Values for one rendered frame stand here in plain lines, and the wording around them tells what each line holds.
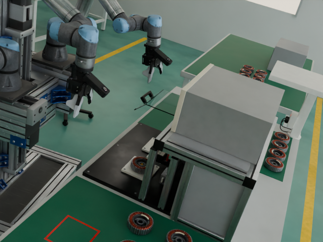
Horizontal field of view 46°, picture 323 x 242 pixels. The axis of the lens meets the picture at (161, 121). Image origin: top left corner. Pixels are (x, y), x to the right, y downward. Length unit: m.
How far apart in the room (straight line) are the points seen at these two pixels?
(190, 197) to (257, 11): 4.96
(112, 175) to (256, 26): 4.85
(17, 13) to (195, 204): 1.29
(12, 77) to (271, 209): 1.43
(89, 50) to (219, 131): 0.62
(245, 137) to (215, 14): 5.04
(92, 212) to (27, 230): 0.28
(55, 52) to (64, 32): 0.84
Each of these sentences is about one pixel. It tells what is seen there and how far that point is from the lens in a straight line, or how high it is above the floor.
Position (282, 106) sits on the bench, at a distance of 3.33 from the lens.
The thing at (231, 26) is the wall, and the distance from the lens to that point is 6.49.
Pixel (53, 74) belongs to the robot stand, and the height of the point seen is 0.95.
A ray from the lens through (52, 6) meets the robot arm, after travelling 1.68.
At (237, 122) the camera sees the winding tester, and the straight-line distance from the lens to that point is 1.58.
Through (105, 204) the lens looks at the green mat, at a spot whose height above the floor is 0.75.
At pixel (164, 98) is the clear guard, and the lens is 2.07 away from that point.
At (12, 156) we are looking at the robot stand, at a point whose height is 0.47.
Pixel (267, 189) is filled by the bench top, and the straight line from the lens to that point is 2.21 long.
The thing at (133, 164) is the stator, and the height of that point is 0.81.
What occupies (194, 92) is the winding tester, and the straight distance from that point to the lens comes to 1.60.
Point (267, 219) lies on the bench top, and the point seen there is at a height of 0.75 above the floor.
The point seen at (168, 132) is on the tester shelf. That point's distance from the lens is 1.67.
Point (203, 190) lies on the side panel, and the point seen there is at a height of 0.96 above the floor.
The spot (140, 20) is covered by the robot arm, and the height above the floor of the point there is 1.42.
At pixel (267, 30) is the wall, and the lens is 6.40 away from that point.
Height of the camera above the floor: 1.94
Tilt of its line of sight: 28 degrees down
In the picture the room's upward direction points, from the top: 14 degrees clockwise
